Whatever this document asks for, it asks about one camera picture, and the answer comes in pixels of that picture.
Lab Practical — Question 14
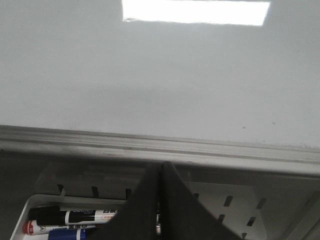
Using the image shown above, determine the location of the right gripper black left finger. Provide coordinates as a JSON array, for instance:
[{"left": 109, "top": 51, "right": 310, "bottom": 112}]
[{"left": 87, "top": 163, "right": 161, "bottom": 240}]

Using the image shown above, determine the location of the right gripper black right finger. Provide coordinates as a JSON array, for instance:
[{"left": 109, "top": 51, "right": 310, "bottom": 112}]
[{"left": 159, "top": 162, "right": 240, "bottom": 240}]

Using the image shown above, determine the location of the blue capped whiteboard marker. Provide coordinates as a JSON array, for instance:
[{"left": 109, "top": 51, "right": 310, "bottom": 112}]
[{"left": 47, "top": 228, "right": 96, "bottom": 240}]

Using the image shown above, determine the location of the black capped whiteboard marker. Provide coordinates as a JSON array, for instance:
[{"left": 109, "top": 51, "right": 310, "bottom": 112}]
[{"left": 28, "top": 205, "right": 118, "bottom": 226}]

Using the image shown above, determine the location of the red capped whiteboard marker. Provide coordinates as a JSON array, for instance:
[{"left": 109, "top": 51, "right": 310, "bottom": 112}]
[{"left": 22, "top": 220, "right": 102, "bottom": 236}]

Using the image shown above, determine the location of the white whiteboard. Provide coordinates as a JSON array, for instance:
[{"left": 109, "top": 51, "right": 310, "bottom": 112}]
[{"left": 0, "top": 0, "right": 320, "bottom": 175}]

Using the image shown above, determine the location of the white pegboard panel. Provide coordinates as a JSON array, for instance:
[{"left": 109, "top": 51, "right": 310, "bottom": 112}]
[{"left": 34, "top": 161, "right": 320, "bottom": 240}]

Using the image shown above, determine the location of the white marker tray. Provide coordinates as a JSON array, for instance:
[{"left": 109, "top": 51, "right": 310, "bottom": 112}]
[{"left": 10, "top": 194, "right": 126, "bottom": 240}]

